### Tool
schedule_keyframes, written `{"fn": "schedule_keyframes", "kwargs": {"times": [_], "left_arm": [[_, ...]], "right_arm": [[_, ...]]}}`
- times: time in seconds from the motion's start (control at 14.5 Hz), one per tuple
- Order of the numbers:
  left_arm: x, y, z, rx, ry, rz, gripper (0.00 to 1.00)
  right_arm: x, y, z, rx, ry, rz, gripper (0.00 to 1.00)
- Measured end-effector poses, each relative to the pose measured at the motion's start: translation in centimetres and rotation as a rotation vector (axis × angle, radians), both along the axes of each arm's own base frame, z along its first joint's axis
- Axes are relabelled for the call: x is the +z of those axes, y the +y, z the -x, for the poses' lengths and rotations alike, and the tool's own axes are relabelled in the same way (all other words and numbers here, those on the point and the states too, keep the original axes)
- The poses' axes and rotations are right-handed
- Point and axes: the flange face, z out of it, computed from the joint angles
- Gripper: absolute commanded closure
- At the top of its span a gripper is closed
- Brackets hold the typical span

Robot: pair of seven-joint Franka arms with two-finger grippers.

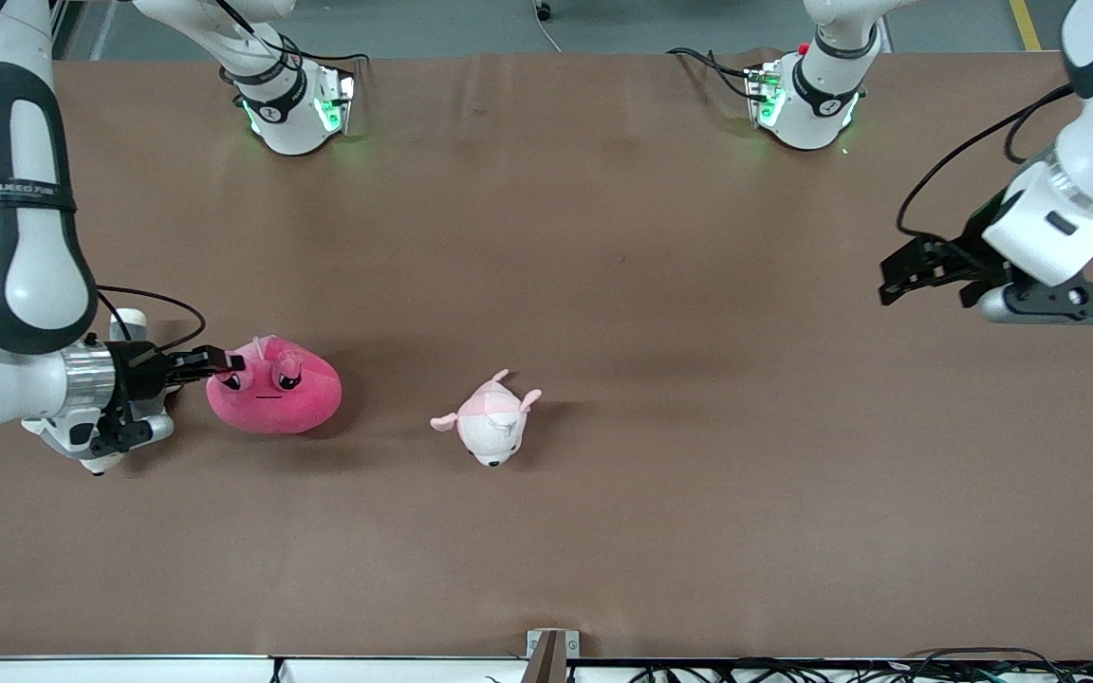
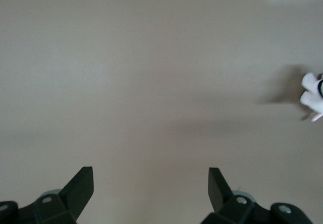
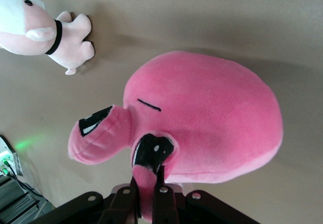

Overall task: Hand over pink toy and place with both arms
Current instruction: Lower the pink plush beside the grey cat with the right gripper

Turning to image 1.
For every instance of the black caster wheel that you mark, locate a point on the black caster wheel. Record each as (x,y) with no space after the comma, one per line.
(542,9)

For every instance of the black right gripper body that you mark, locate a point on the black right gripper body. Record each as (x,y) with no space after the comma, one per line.
(136,369)

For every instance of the pale pink white plush dog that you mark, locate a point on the pale pink white plush dog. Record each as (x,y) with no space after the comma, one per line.
(490,427)

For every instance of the bright pink round plush toy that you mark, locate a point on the bright pink round plush toy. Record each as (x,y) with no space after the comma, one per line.
(281,403)

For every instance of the metal table edge bracket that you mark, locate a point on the metal table edge bracket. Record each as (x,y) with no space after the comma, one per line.
(546,659)

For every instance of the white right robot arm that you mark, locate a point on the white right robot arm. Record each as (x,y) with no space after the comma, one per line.
(25,285)

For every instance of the white table edge rail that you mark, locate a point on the white table edge rail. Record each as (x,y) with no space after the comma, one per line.
(129,672)

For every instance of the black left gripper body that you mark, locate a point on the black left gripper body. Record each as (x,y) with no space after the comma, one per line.
(968,249)

